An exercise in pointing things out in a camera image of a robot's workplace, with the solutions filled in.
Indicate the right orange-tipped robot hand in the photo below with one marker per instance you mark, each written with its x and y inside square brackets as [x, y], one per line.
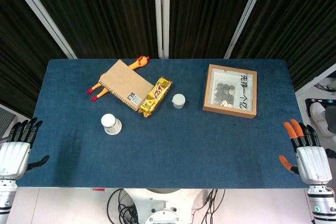
[313, 163]

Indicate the left black-fingered robot hand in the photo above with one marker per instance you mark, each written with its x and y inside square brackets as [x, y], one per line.
[14, 155]

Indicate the white paper cup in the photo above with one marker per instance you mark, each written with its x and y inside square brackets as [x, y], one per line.
[110, 124]

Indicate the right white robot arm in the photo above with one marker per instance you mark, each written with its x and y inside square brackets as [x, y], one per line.
[321, 203]

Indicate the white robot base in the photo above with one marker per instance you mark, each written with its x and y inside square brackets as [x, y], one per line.
[162, 208]

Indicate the grey chair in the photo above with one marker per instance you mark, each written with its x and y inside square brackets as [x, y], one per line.
[5, 120]

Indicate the white shoe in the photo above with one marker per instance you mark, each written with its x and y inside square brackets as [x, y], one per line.
[319, 119]

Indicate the black box with buttons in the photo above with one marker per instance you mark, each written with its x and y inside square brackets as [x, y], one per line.
[319, 101]

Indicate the black curtain panel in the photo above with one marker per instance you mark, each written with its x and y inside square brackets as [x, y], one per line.
[15, 51]
[105, 14]
[296, 19]
[204, 14]

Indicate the wooden shadow box with coins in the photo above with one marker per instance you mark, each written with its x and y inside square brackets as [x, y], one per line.
[231, 90]

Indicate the blue felt table mat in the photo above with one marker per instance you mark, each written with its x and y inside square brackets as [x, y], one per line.
[183, 142]

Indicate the kraft spiral notebook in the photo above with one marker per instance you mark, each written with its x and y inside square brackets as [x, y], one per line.
[126, 83]

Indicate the small grey lidded container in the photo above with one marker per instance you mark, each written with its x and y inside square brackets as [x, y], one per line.
[178, 100]

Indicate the yellow snack package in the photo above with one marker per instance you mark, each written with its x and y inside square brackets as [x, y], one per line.
[155, 95]

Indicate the yellow rubber chicken toy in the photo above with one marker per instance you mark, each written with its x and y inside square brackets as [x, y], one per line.
[140, 62]

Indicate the white partition post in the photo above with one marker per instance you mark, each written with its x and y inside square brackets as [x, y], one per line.
[246, 14]
[315, 79]
[39, 11]
[161, 14]

